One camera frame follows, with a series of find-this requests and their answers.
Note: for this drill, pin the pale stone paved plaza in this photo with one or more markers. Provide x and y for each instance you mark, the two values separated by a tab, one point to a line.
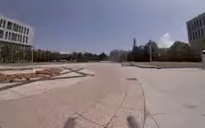
110	96

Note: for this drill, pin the distant tower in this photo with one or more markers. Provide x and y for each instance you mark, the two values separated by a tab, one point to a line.
134	45

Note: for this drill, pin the white building with window rows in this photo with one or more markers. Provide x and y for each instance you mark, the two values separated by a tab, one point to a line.
10	33

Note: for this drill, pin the grey building with window rows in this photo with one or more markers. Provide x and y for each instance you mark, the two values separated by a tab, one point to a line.
201	30

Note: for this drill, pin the brown rubble bed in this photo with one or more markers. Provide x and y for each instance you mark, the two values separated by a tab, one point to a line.
26	75

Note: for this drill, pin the dark drain cover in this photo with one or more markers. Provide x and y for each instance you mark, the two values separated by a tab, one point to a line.
131	79

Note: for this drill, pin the robot's own part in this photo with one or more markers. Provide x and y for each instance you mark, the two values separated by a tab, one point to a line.
132	122
70	122

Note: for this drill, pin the row of trees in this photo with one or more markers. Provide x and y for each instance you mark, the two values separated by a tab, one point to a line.
73	56

